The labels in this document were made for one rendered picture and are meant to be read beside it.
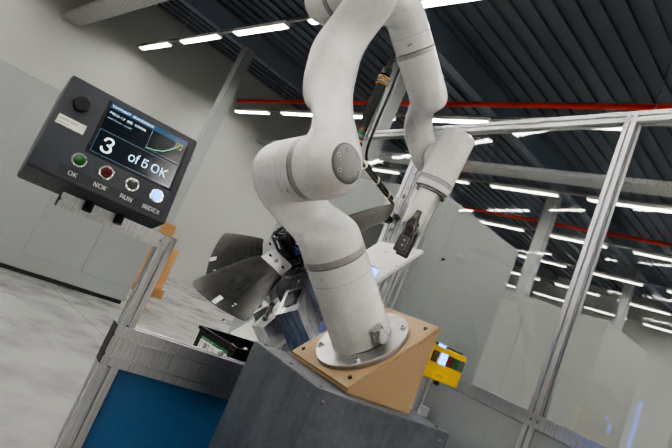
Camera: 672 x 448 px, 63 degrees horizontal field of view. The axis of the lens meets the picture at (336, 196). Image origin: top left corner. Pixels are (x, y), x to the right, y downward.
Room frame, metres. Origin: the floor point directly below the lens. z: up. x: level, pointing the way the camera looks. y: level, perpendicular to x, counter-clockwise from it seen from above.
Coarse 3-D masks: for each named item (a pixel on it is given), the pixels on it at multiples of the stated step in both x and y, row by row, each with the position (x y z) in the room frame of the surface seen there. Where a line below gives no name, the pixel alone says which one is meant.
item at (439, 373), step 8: (432, 352) 1.51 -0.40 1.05; (440, 352) 1.52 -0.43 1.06; (448, 352) 1.54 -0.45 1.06; (464, 360) 1.57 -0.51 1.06; (432, 368) 1.52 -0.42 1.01; (440, 368) 1.54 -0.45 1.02; (448, 368) 1.55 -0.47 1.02; (432, 376) 1.53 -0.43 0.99; (440, 376) 1.54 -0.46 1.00; (448, 376) 1.55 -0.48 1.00; (456, 376) 1.57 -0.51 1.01; (448, 384) 1.56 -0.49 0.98; (456, 384) 1.58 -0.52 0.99
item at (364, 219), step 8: (376, 208) 1.74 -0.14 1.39; (384, 208) 1.77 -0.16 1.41; (392, 208) 1.80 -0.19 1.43; (352, 216) 1.77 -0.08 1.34; (360, 216) 1.79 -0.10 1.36; (368, 216) 1.81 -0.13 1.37; (376, 216) 1.84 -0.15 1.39; (384, 216) 1.87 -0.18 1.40; (360, 224) 1.85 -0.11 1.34; (368, 224) 1.88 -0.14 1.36
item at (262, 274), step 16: (256, 256) 1.76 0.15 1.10; (224, 272) 1.70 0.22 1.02; (240, 272) 1.70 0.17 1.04; (256, 272) 1.71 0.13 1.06; (272, 272) 1.74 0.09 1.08; (208, 288) 1.66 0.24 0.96; (224, 288) 1.66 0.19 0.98; (240, 288) 1.67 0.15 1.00; (256, 288) 1.68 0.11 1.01; (272, 288) 1.70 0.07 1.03; (224, 304) 1.62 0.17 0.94; (240, 304) 1.63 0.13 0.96; (256, 304) 1.64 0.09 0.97
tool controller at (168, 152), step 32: (64, 96) 0.98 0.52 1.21; (96, 96) 1.01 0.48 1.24; (64, 128) 0.98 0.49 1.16; (96, 128) 1.01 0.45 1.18; (128, 128) 1.04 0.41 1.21; (160, 128) 1.07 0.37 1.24; (32, 160) 0.95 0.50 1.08; (64, 160) 0.98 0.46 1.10; (96, 160) 1.01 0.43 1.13; (128, 160) 1.04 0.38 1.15; (160, 160) 1.07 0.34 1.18; (96, 192) 1.01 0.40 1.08; (128, 192) 1.04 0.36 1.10; (160, 224) 1.08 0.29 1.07
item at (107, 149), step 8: (96, 136) 1.01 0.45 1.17; (104, 136) 1.01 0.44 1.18; (112, 136) 1.02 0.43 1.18; (96, 144) 1.01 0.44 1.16; (104, 144) 1.01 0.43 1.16; (112, 144) 1.02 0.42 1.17; (120, 144) 1.03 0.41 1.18; (96, 152) 1.01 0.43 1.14; (104, 152) 1.01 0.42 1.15; (112, 152) 1.02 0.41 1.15; (112, 160) 1.02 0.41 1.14
